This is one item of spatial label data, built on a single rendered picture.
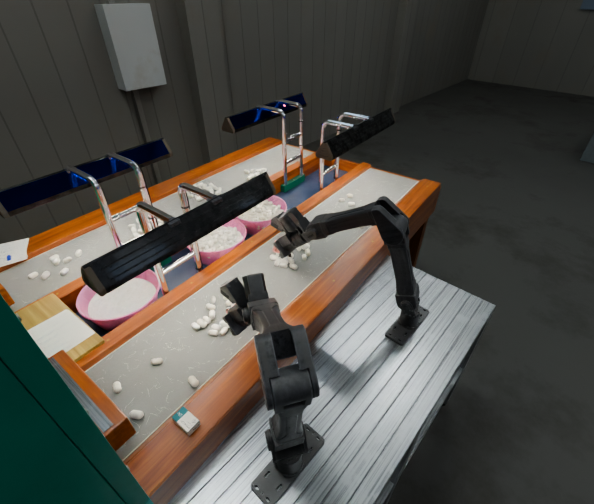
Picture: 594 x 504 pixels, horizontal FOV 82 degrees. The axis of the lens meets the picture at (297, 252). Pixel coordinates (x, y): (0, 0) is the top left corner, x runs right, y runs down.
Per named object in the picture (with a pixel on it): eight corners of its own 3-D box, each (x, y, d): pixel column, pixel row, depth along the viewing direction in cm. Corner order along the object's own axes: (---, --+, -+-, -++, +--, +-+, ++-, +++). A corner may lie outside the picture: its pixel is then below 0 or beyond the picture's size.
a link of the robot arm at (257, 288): (234, 279, 93) (235, 274, 81) (266, 273, 95) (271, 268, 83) (242, 322, 91) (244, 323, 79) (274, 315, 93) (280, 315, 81)
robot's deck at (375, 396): (492, 312, 129) (496, 305, 127) (254, 701, 59) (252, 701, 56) (310, 225, 177) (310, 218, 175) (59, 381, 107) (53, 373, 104)
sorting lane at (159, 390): (418, 184, 194) (419, 180, 193) (122, 468, 79) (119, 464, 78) (370, 170, 208) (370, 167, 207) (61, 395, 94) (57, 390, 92)
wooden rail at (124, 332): (368, 180, 212) (371, 163, 206) (70, 407, 97) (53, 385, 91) (361, 178, 215) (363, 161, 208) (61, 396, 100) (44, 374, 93)
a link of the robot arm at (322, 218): (300, 227, 110) (392, 205, 92) (311, 214, 117) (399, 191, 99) (316, 258, 115) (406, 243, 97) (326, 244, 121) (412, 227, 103)
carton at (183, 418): (200, 424, 83) (199, 420, 81) (189, 436, 80) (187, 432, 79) (184, 410, 86) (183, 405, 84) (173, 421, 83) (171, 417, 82)
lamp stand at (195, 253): (239, 301, 128) (224, 193, 101) (197, 335, 115) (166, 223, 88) (205, 280, 137) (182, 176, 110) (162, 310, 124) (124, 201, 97)
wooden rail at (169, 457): (433, 212, 197) (441, 182, 186) (168, 525, 82) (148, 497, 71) (413, 206, 203) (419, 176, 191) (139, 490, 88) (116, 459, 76)
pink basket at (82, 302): (172, 282, 136) (166, 264, 130) (156, 336, 115) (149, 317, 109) (102, 287, 134) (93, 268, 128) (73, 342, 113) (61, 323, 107)
